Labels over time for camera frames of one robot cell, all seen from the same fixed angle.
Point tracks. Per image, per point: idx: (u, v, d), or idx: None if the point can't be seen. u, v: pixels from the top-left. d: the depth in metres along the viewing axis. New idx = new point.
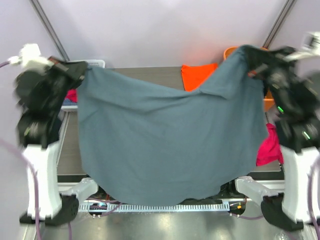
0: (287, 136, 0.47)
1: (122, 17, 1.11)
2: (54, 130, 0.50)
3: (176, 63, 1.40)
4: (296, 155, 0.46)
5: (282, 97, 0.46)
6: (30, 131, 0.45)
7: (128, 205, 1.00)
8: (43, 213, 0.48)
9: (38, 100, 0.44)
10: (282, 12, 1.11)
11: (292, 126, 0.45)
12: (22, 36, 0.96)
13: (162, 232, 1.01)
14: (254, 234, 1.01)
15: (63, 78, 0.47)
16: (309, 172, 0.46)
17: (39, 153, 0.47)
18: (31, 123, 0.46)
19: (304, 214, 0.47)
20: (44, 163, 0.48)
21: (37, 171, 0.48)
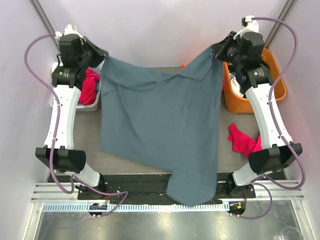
0: (244, 80, 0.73)
1: (122, 18, 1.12)
2: (81, 77, 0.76)
3: (176, 63, 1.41)
4: (253, 88, 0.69)
5: (237, 59, 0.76)
6: (62, 74, 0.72)
7: (128, 205, 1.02)
8: (58, 143, 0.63)
9: (69, 54, 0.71)
10: (282, 13, 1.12)
11: (246, 72, 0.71)
12: (22, 35, 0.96)
13: (162, 232, 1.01)
14: (254, 235, 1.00)
15: (90, 52, 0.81)
16: (268, 101, 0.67)
17: (67, 92, 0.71)
18: (65, 69, 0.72)
19: (277, 139, 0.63)
20: (67, 103, 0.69)
21: (61, 104, 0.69)
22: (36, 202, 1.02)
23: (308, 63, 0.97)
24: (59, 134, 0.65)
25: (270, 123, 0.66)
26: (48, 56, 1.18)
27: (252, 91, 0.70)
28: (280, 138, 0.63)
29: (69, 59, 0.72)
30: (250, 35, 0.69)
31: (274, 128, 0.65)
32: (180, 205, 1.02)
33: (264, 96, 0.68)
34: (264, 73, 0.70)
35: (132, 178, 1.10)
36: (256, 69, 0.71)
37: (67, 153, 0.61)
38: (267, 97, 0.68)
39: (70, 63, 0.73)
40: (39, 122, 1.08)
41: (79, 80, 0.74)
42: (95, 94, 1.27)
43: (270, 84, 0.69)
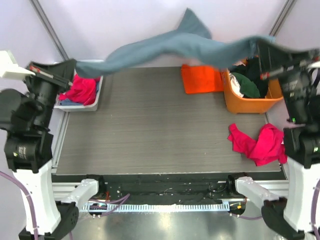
0: (296, 149, 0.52)
1: (123, 18, 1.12)
2: (46, 148, 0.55)
3: (175, 63, 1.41)
4: (305, 169, 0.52)
5: (300, 109, 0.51)
6: (20, 153, 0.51)
7: (128, 205, 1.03)
8: (41, 230, 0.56)
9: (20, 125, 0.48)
10: (282, 13, 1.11)
11: (301, 140, 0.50)
12: (22, 36, 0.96)
13: (162, 232, 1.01)
14: (254, 235, 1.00)
15: (48, 84, 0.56)
16: (315, 186, 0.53)
17: (32, 177, 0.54)
18: (19, 146, 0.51)
19: (307, 225, 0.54)
20: (37, 190, 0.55)
21: (30, 192, 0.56)
22: None
23: None
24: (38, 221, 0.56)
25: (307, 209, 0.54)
26: (48, 56, 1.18)
27: (301, 171, 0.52)
28: (310, 224, 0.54)
29: (20, 129, 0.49)
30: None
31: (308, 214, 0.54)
32: (180, 205, 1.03)
33: (314, 179, 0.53)
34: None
35: (132, 178, 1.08)
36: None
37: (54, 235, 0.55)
38: (316, 180, 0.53)
39: (26, 133, 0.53)
40: None
41: (42, 154, 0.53)
42: (95, 94, 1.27)
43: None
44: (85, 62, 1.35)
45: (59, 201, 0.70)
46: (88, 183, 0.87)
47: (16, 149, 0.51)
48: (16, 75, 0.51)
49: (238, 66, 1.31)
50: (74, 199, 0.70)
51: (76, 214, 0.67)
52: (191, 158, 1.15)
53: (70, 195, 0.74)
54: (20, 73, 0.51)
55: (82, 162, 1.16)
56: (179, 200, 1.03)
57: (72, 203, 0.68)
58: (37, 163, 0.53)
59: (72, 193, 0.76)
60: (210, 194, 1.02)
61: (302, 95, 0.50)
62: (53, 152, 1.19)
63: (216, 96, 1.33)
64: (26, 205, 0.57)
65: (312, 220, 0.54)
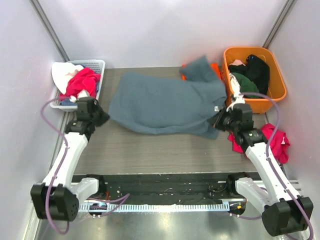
0: (241, 143, 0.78)
1: (123, 18, 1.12)
2: (90, 129, 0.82)
3: (175, 63, 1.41)
4: (251, 147, 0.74)
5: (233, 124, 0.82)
6: (77, 125, 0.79)
7: (128, 205, 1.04)
8: (57, 181, 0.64)
9: (84, 109, 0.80)
10: (282, 13, 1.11)
11: (243, 135, 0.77)
12: (22, 35, 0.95)
13: (162, 232, 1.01)
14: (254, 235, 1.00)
15: (98, 112, 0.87)
16: (266, 157, 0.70)
17: (77, 138, 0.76)
18: (79, 121, 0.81)
19: (283, 194, 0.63)
20: (74, 147, 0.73)
21: (69, 147, 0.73)
22: None
23: (308, 63, 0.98)
24: (60, 173, 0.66)
25: (273, 178, 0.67)
26: (48, 56, 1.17)
27: (250, 150, 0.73)
28: (286, 192, 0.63)
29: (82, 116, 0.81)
30: (241, 105, 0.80)
31: (278, 183, 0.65)
32: (180, 205, 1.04)
33: (262, 152, 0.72)
34: (259, 135, 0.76)
35: (132, 178, 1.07)
36: (251, 131, 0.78)
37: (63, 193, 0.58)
38: (264, 153, 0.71)
39: (82, 117, 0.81)
40: (39, 122, 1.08)
41: (89, 131, 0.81)
42: (95, 93, 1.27)
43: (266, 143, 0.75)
44: (85, 62, 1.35)
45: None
46: (88, 181, 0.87)
47: (76, 122, 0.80)
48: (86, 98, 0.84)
49: (238, 66, 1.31)
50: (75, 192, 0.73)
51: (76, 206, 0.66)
52: (191, 158, 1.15)
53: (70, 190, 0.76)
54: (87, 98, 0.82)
55: (81, 162, 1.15)
56: (179, 200, 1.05)
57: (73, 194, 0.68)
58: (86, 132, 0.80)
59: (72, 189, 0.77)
60: (210, 195, 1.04)
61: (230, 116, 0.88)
62: (53, 152, 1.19)
63: None
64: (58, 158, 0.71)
65: (284, 185, 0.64)
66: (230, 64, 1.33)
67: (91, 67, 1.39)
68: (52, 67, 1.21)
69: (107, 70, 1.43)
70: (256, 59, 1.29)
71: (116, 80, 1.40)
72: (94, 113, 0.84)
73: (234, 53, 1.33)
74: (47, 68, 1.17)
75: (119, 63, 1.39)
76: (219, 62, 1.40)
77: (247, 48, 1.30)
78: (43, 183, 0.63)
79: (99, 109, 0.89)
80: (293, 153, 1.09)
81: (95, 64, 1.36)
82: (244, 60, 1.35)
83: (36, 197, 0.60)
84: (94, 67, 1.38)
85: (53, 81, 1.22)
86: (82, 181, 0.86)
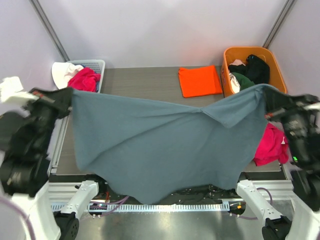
0: (306, 191, 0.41)
1: (121, 18, 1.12)
2: (42, 174, 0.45)
3: (175, 63, 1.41)
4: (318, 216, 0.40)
5: (301, 146, 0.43)
6: (12, 181, 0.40)
7: (128, 205, 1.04)
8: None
9: (15, 150, 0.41)
10: (282, 13, 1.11)
11: (313, 181, 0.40)
12: (22, 35, 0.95)
13: (162, 232, 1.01)
14: (254, 235, 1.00)
15: (50, 112, 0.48)
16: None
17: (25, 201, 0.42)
18: (12, 173, 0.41)
19: None
20: (34, 211, 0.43)
21: (28, 216, 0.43)
22: None
23: (308, 64, 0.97)
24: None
25: None
26: (48, 56, 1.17)
27: (312, 213, 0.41)
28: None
29: (18, 145, 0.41)
30: None
31: None
32: (180, 205, 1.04)
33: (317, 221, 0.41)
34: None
35: None
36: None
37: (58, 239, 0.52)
38: None
39: (24, 158, 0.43)
40: None
41: (36, 180, 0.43)
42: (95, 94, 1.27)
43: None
44: (85, 62, 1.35)
45: (60, 210, 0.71)
46: (88, 187, 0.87)
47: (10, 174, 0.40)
48: (17, 101, 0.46)
49: (238, 66, 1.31)
50: (75, 209, 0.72)
51: (77, 226, 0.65)
52: None
53: (70, 203, 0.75)
54: (21, 98, 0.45)
55: None
56: (179, 200, 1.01)
57: (72, 213, 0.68)
58: (32, 188, 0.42)
59: (71, 201, 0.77)
60: (210, 194, 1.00)
61: (303, 134, 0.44)
62: (53, 151, 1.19)
63: (214, 98, 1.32)
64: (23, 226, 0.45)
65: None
66: (230, 64, 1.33)
67: (91, 67, 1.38)
68: (52, 67, 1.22)
69: (107, 69, 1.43)
70: (256, 59, 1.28)
71: (115, 80, 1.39)
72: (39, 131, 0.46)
73: (233, 53, 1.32)
74: (47, 68, 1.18)
75: (119, 63, 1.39)
76: (219, 62, 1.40)
77: (247, 47, 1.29)
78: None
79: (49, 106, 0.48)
80: None
81: (95, 64, 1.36)
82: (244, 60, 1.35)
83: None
84: (94, 67, 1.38)
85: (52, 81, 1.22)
86: (81, 188, 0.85)
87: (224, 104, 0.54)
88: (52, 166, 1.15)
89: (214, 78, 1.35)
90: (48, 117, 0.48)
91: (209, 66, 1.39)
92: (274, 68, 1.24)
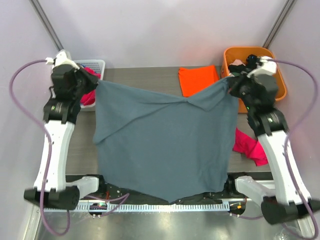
0: (257, 126, 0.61)
1: (121, 18, 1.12)
2: (75, 112, 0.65)
3: (175, 63, 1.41)
4: (268, 137, 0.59)
5: (248, 100, 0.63)
6: (56, 110, 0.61)
7: (128, 205, 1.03)
8: (48, 186, 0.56)
9: (63, 86, 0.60)
10: (282, 13, 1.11)
11: (259, 117, 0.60)
12: (22, 35, 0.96)
13: (162, 232, 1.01)
14: (254, 235, 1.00)
15: (84, 80, 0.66)
16: (283, 151, 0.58)
17: (59, 128, 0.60)
18: (58, 103, 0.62)
19: (294, 196, 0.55)
20: (59, 140, 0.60)
21: (52, 142, 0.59)
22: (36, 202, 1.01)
23: (308, 64, 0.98)
24: (50, 176, 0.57)
25: (286, 176, 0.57)
26: (48, 56, 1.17)
27: (266, 139, 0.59)
28: (297, 194, 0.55)
29: (64, 84, 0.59)
30: (263, 79, 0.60)
31: (290, 182, 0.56)
32: (180, 205, 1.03)
33: (279, 145, 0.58)
34: (279, 119, 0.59)
35: None
36: (269, 113, 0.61)
37: (59, 197, 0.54)
38: (283, 147, 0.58)
39: (63, 96, 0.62)
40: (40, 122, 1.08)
41: (72, 113, 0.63)
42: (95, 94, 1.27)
43: (285, 131, 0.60)
44: (85, 62, 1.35)
45: None
46: (90, 179, 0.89)
47: (54, 104, 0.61)
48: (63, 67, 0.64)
49: (238, 65, 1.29)
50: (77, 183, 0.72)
51: (77, 196, 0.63)
52: None
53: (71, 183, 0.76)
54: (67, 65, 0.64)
55: (81, 162, 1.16)
56: (179, 200, 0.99)
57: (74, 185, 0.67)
58: (67, 116, 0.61)
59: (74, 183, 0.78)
60: (210, 195, 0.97)
61: (249, 90, 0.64)
62: None
63: None
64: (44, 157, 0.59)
65: (297, 187, 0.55)
66: (230, 64, 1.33)
67: (91, 67, 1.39)
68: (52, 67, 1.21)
69: (107, 70, 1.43)
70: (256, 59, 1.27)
71: (116, 80, 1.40)
72: (77, 85, 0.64)
73: (233, 53, 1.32)
74: (47, 68, 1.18)
75: (119, 63, 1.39)
76: (219, 62, 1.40)
77: (247, 47, 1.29)
78: (34, 188, 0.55)
79: (85, 75, 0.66)
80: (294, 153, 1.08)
81: (95, 64, 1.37)
82: (244, 60, 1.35)
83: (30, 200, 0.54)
84: (94, 67, 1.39)
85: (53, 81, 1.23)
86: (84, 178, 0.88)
87: (203, 94, 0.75)
88: None
89: (215, 78, 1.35)
90: (83, 84, 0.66)
91: (209, 66, 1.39)
92: None
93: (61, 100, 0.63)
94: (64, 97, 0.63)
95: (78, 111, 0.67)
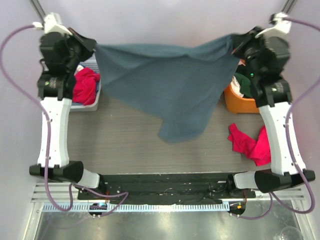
0: (260, 96, 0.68)
1: (122, 18, 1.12)
2: (72, 85, 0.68)
3: None
4: (270, 108, 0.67)
5: (252, 65, 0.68)
6: (51, 84, 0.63)
7: (128, 205, 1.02)
8: (52, 162, 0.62)
9: (54, 58, 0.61)
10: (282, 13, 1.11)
11: (263, 88, 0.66)
12: (23, 35, 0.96)
13: (162, 232, 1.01)
14: (254, 235, 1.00)
15: (78, 47, 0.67)
16: (284, 123, 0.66)
17: (56, 105, 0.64)
18: (52, 78, 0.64)
19: (290, 167, 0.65)
20: (57, 118, 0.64)
21: (51, 120, 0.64)
22: (36, 202, 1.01)
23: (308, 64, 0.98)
24: (52, 152, 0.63)
25: (284, 148, 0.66)
26: None
27: (268, 110, 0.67)
28: (294, 166, 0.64)
29: (55, 56, 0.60)
30: (272, 44, 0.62)
31: (287, 154, 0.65)
32: (180, 205, 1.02)
33: (281, 116, 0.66)
34: (283, 89, 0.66)
35: (132, 178, 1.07)
36: (274, 83, 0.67)
37: (62, 172, 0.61)
38: (283, 118, 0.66)
39: (56, 69, 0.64)
40: (40, 121, 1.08)
41: (68, 88, 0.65)
42: (95, 94, 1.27)
43: (289, 102, 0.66)
44: (85, 62, 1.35)
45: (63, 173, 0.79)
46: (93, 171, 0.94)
47: (48, 79, 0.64)
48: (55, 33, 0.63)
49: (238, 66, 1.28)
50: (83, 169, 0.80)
51: (80, 167, 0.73)
52: (191, 158, 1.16)
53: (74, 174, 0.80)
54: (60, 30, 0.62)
55: (82, 162, 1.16)
56: (179, 200, 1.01)
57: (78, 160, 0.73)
58: (64, 91, 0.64)
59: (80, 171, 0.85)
60: (210, 194, 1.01)
61: (255, 55, 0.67)
62: None
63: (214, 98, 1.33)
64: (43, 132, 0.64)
65: (293, 159, 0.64)
66: None
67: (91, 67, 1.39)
68: None
69: None
70: None
71: None
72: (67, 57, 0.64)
73: None
74: None
75: None
76: None
77: None
78: (39, 164, 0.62)
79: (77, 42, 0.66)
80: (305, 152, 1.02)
81: (95, 64, 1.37)
82: None
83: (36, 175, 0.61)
84: (94, 68, 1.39)
85: None
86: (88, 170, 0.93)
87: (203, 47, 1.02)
88: None
89: None
90: (78, 50, 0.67)
91: None
92: None
93: (56, 74, 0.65)
94: (57, 71, 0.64)
95: (74, 84, 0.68)
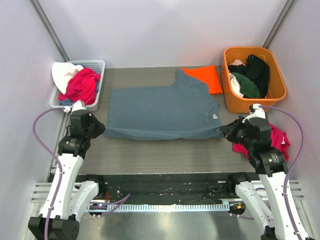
0: (258, 165, 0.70)
1: (121, 19, 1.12)
2: (84, 149, 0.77)
3: (175, 63, 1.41)
4: (268, 177, 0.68)
5: (248, 142, 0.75)
6: (69, 143, 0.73)
7: (128, 205, 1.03)
8: (54, 213, 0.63)
9: (79, 125, 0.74)
10: (282, 13, 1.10)
11: (260, 156, 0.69)
12: (22, 34, 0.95)
13: (162, 232, 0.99)
14: (255, 235, 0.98)
15: (93, 126, 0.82)
16: (282, 192, 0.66)
17: (71, 160, 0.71)
18: (71, 139, 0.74)
19: (293, 236, 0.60)
20: (69, 172, 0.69)
21: (63, 172, 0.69)
22: (36, 202, 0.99)
23: (308, 63, 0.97)
24: (56, 203, 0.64)
25: (286, 216, 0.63)
26: (48, 56, 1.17)
27: (267, 180, 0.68)
28: (296, 234, 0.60)
29: (78, 124, 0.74)
30: (256, 121, 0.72)
31: (289, 223, 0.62)
32: (180, 205, 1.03)
33: (279, 185, 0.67)
34: (279, 159, 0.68)
35: (132, 178, 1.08)
36: (270, 154, 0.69)
37: (61, 225, 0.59)
38: (281, 187, 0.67)
39: (76, 134, 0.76)
40: (39, 122, 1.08)
41: (83, 149, 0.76)
42: (95, 94, 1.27)
43: (285, 172, 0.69)
44: (85, 62, 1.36)
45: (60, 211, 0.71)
46: (87, 187, 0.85)
47: (69, 140, 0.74)
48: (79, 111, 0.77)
49: (238, 66, 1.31)
50: (74, 211, 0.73)
51: (77, 229, 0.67)
52: (191, 158, 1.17)
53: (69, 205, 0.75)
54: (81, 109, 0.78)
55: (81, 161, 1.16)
56: (179, 200, 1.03)
57: (72, 216, 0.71)
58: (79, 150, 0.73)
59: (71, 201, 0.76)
60: (210, 194, 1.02)
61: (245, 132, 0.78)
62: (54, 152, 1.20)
63: (214, 98, 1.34)
64: (53, 187, 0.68)
65: (295, 228, 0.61)
66: (230, 64, 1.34)
67: (91, 67, 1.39)
68: (52, 67, 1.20)
69: (107, 70, 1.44)
70: (256, 59, 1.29)
71: (115, 80, 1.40)
72: (88, 128, 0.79)
73: (233, 53, 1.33)
74: (47, 68, 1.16)
75: (119, 63, 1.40)
76: (219, 62, 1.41)
77: (248, 47, 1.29)
78: (40, 215, 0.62)
79: (95, 121, 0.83)
80: (301, 161, 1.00)
81: (95, 64, 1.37)
82: (244, 60, 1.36)
83: (34, 227, 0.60)
84: (94, 67, 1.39)
85: (53, 81, 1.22)
86: (81, 189, 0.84)
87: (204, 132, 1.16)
88: (52, 166, 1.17)
89: (214, 78, 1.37)
90: (93, 128, 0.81)
91: (209, 66, 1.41)
92: (274, 68, 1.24)
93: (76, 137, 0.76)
94: (77, 136, 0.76)
95: (87, 147, 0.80)
